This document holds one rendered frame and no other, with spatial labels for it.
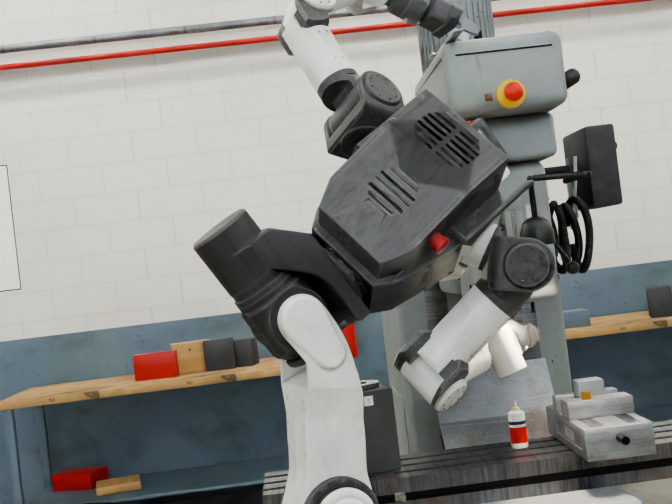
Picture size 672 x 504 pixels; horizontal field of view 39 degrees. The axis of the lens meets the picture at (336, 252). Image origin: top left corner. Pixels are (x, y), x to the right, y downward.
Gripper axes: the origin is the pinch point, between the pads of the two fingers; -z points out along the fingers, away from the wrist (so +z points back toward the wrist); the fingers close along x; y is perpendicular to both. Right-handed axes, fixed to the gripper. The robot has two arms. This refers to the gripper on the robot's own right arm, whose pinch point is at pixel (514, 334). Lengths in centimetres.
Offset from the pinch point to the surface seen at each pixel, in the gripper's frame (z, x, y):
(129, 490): -276, 282, 97
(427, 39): -15, 15, -76
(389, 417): 14.6, 28.4, 15.0
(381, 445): 15.9, 30.7, 21.0
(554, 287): 5.3, -10.9, -10.3
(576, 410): 4.0, -12.3, 17.8
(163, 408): -338, 288, 57
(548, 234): 22.0, -12.7, -22.1
